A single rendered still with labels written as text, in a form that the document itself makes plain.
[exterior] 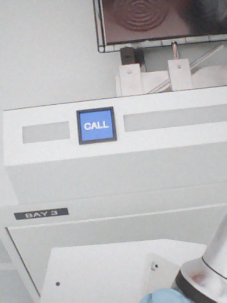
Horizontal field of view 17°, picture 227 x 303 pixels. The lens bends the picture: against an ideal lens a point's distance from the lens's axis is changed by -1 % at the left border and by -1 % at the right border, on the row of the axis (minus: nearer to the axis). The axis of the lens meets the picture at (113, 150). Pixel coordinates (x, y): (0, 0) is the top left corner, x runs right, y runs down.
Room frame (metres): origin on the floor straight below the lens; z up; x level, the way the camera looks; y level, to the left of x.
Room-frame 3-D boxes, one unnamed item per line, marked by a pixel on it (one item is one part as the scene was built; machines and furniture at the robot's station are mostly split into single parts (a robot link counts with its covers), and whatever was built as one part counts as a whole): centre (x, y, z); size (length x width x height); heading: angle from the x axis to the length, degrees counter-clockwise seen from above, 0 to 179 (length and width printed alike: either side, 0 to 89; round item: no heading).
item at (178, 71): (0.67, -0.12, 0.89); 0.08 x 0.03 x 0.03; 179
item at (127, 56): (0.73, -0.04, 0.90); 0.04 x 0.02 x 0.03; 179
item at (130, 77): (0.67, -0.04, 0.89); 0.08 x 0.03 x 0.03; 179
